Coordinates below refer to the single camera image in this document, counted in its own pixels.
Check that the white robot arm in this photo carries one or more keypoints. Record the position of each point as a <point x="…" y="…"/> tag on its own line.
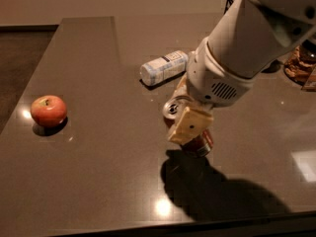
<point x="250" y="36"/>

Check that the jar of brown snacks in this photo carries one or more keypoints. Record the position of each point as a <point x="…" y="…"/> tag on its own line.
<point x="301" y="63"/>

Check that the white plastic water bottle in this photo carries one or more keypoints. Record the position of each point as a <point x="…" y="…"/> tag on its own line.
<point x="163" y="68"/>

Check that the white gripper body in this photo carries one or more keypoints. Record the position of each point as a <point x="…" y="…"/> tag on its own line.
<point x="210" y="78"/>

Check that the red apple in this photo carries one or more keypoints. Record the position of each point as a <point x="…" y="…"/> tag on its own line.
<point x="48" y="111"/>

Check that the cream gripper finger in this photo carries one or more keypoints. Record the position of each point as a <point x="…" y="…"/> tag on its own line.
<point x="181" y="89"/>
<point x="189" y="125"/>

